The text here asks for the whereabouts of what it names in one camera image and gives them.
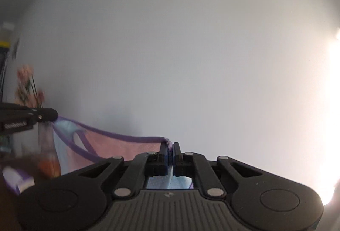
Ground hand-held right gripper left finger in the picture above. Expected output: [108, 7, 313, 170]
[64, 142, 170, 199]

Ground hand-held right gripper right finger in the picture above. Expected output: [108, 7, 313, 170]
[173, 142, 277, 199]

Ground clear glass vase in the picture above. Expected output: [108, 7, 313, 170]
[38, 122, 62, 179]

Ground purple tissue pack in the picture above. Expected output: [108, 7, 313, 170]
[2, 167, 35, 195]

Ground pink garment with purple trim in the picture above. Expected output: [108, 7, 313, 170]
[52, 115, 194, 190]

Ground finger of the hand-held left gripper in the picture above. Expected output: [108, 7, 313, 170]
[0, 102, 58, 123]

